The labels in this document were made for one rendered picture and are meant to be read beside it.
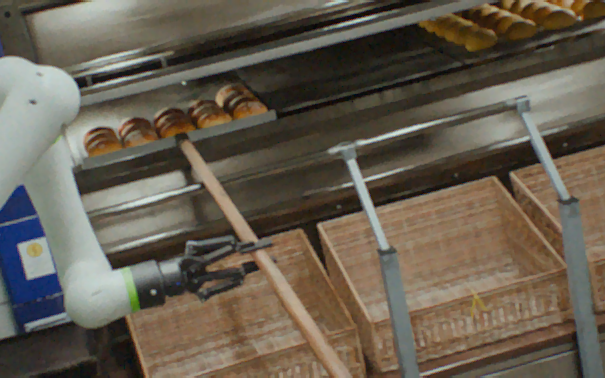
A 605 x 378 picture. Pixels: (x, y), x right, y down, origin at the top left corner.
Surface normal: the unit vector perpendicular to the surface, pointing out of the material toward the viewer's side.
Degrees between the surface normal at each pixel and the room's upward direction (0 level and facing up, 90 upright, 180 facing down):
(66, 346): 0
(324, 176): 70
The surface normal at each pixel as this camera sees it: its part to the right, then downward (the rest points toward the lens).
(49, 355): -0.19, -0.93
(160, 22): 0.16, -0.05
